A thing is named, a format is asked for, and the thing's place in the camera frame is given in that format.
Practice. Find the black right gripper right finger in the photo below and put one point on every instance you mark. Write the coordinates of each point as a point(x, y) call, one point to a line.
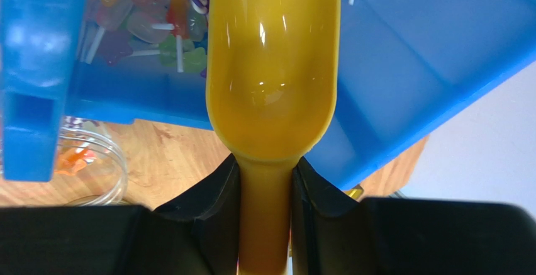
point(332, 233)

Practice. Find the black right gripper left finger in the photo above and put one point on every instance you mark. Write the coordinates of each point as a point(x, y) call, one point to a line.
point(194, 233)

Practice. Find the yellow plastic scoop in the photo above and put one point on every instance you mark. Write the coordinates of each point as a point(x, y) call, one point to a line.
point(271, 92)

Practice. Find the blue plastic candy bin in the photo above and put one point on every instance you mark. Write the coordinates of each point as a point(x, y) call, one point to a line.
point(405, 67)

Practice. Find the clear glass jar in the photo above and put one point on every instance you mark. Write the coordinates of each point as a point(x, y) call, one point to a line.
point(90, 163)

